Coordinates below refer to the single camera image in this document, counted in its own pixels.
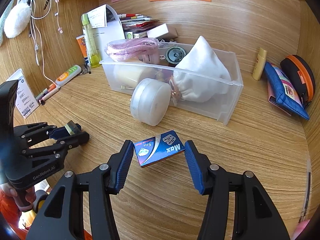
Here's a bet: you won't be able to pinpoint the white printed manual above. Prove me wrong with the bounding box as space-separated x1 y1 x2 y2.
7 68 39 119

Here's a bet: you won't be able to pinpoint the pink rope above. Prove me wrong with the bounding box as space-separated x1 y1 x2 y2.
104 37 161 63

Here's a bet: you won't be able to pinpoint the stack of books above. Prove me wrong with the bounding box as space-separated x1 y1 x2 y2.
118 14 159 39

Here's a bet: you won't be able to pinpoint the white orange lotion tube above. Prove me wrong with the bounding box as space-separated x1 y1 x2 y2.
55 65 82 87

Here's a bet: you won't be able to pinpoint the white folded paper sheets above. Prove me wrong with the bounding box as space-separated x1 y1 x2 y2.
87 4 125 61

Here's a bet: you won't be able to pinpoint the white small box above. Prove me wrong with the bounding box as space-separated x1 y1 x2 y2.
147 23 178 40

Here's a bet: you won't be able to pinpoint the pens and markers group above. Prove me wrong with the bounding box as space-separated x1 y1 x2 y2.
36 83 60 105

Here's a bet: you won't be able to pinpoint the orange sunscreen tube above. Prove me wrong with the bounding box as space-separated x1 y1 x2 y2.
76 35 88 63

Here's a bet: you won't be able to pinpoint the white charging cable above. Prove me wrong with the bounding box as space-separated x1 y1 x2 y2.
27 0 63 88

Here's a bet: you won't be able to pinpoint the yellow green spray bottle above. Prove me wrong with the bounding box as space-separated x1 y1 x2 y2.
81 13 100 68

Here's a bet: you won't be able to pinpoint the white cloth pouch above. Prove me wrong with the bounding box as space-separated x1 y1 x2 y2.
173 36 231 103

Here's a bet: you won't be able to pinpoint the dark green spray bottle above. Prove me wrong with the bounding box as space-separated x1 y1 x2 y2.
65 120 81 135

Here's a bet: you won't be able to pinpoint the yellow small lotion bottle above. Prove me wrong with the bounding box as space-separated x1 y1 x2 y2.
252 48 267 81

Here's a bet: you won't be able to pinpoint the white fluffy plush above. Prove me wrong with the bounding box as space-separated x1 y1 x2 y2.
4 0 31 38

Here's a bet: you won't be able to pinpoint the black orange zip case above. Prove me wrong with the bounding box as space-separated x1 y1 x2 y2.
280 55 316 108

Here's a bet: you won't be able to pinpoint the frosted round container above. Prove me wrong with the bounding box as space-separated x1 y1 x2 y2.
130 78 171 126

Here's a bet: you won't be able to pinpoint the blue Max staples box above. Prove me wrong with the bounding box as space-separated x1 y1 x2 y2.
134 130 184 167

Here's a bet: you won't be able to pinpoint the pink round case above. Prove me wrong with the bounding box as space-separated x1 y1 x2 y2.
165 46 187 67

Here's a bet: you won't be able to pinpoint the clear plastic storage bin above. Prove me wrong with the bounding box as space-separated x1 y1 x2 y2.
102 36 244 126

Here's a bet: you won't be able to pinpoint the beige powder jar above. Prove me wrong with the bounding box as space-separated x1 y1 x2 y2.
113 59 155 88

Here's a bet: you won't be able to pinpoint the blue patchwork pencil pouch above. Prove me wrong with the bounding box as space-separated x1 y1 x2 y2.
264 62 310 120

